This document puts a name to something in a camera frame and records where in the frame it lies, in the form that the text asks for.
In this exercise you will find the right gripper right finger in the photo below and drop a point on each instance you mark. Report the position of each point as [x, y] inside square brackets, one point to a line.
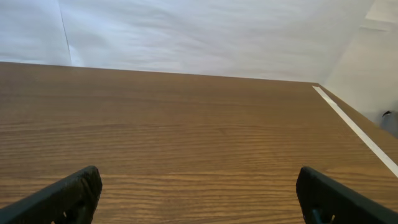
[335, 199]

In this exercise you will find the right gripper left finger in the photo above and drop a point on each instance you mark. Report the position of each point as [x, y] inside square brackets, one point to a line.
[62, 199]

